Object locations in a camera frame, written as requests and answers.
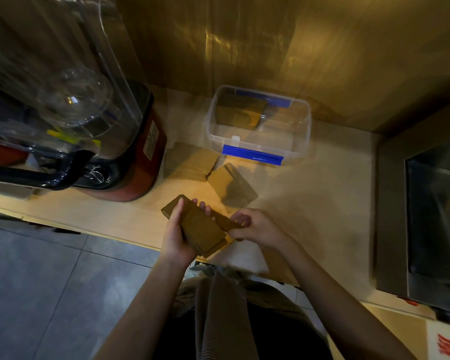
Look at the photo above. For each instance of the flat brown paper sleeve stack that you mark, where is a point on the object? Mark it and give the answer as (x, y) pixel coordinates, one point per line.
(191, 161)

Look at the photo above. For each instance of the person's left thumb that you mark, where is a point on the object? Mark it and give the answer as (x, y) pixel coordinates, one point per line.
(178, 214)

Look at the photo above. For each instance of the brown ribbed sweater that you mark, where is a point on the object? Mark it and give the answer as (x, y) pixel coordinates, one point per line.
(217, 311)

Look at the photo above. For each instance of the red blender base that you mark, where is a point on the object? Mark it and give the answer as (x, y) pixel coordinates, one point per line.
(142, 164)

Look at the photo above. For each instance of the clear blender jar lid cap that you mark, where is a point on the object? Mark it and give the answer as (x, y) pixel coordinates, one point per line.
(75, 97)

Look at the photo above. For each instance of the steel sink basin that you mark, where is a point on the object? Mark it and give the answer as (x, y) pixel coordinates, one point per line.
(427, 221)

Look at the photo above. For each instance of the clear plastic box blue clips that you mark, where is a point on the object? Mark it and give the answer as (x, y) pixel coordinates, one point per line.
(257, 125)

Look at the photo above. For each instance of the person's right forearm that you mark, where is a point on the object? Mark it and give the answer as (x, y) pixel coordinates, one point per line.
(337, 303)

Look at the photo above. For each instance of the person's left forearm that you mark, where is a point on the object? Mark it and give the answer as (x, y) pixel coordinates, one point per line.
(142, 314)

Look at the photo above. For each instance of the white paper red print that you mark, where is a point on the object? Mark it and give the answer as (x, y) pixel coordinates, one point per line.
(446, 343)

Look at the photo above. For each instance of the brown paper sleeve bundle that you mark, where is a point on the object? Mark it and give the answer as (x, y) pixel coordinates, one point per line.
(200, 226)

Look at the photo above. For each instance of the person's right fingers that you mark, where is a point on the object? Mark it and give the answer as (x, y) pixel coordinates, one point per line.
(242, 221)

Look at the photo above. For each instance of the person's right hand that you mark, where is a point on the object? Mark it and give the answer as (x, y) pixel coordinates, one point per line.
(264, 228)

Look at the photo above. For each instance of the boxed brown paper sleeve stack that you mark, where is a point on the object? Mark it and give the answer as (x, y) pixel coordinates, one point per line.
(242, 112)

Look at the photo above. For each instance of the person's left hand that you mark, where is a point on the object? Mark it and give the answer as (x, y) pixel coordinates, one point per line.
(176, 241)

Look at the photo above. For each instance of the tilted brown paper sleeve stack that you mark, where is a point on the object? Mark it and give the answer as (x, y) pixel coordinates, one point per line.
(230, 185)

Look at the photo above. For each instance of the black trousers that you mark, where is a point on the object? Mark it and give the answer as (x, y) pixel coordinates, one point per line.
(281, 333)

